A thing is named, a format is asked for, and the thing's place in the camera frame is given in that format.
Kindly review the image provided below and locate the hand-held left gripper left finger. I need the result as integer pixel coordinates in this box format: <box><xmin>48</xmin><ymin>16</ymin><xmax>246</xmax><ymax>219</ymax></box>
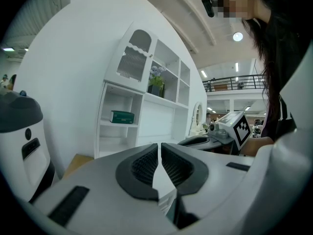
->
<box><xmin>31</xmin><ymin>142</ymin><xmax>179</xmax><ymax>230</ymax></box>

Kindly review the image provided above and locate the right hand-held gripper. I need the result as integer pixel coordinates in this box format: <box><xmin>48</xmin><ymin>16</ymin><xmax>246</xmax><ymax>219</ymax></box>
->
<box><xmin>178</xmin><ymin>110</ymin><xmax>251</xmax><ymax>154</ymax></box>

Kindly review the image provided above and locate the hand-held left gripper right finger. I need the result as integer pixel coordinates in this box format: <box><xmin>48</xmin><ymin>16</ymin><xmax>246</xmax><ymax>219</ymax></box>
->
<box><xmin>161</xmin><ymin>142</ymin><xmax>256</xmax><ymax>230</ymax></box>

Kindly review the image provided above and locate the white shelf cabinet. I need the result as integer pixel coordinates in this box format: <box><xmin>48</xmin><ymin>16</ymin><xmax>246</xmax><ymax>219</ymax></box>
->
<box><xmin>93</xmin><ymin>21</ymin><xmax>192</xmax><ymax>159</ymax></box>

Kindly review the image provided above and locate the green pack of tissues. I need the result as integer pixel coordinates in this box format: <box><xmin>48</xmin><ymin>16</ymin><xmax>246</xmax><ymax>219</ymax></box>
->
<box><xmin>110</xmin><ymin>110</ymin><xmax>135</xmax><ymax>125</ymax></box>

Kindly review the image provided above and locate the person's right forearm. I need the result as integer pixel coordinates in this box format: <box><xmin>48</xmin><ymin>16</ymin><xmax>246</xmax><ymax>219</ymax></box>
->
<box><xmin>240</xmin><ymin>136</ymin><xmax>275</xmax><ymax>157</ymax></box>

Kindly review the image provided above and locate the white oval vanity mirror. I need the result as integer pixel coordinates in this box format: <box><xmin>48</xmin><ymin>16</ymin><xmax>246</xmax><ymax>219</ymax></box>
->
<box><xmin>189</xmin><ymin>101</ymin><xmax>205</xmax><ymax>136</ymax></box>

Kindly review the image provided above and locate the black balcony railing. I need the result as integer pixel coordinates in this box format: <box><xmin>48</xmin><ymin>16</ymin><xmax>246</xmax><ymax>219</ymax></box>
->
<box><xmin>202</xmin><ymin>74</ymin><xmax>267</xmax><ymax>93</ymax></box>

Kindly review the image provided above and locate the potted flower plant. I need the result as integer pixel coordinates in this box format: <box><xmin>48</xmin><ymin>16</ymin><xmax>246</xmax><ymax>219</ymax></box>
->
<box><xmin>147</xmin><ymin>65</ymin><xmax>167</xmax><ymax>99</ymax></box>

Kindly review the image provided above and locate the white and grey robot appliance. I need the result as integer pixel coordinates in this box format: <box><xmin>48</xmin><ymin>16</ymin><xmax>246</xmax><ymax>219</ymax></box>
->
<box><xmin>0</xmin><ymin>90</ymin><xmax>56</xmax><ymax>203</ymax></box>

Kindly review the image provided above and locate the person's black top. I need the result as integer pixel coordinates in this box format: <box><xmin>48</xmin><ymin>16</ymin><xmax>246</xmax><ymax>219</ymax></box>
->
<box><xmin>261</xmin><ymin>0</ymin><xmax>313</xmax><ymax>143</ymax></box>

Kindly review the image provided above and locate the person's face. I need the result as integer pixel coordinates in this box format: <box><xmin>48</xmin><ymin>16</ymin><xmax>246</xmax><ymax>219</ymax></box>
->
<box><xmin>217</xmin><ymin>0</ymin><xmax>272</xmax><ymax>22</ymax></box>

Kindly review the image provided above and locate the black head-worn camera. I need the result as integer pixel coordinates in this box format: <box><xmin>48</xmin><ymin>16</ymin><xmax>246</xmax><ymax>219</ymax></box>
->
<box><xmin>201</xmin><ymin>0</ymin><xmax>219</xmax><ymax>18</ymax></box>

